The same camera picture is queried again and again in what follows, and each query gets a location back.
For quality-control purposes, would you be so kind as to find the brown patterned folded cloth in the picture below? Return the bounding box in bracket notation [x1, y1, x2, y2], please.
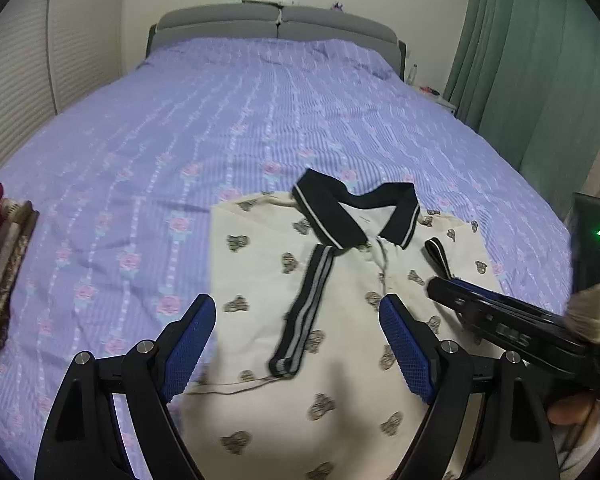
[0, 199, 41, 352]

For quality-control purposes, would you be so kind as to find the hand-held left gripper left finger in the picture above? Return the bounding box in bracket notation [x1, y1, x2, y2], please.
[34, 294, 217, 480]

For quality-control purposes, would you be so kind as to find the white louvered wardrobe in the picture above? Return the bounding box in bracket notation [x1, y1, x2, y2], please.
[0, 0, 128, 173]

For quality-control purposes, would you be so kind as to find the person's right hand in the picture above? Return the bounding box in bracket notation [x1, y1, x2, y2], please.
[547, 391, 600, 428]

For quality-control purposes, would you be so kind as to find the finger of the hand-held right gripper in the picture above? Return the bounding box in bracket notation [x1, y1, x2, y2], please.
[426, 276, 483, 333]

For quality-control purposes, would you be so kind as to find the green curtain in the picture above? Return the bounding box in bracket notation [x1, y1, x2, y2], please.
[442, 0, 600, 221]

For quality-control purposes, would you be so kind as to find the white nightstand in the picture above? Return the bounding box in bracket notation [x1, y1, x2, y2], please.
[415, 82, 459, 117]

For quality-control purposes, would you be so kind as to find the person's right forearm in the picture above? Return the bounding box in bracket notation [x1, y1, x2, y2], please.
[552, 422, 600, 480]

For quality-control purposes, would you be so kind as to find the purple floral bedsheet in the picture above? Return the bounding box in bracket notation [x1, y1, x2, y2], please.
[0, 37, 578, 480]

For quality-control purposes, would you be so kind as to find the grey padded headboard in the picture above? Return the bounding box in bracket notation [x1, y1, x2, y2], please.
[145, 2, 408, 83]

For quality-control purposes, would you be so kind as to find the cream printed polo shirt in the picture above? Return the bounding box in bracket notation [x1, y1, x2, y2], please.
[177, 167, 506, 480]

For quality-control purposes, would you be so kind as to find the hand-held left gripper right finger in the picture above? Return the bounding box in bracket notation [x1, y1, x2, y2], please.
[379, 294, 563, 480]

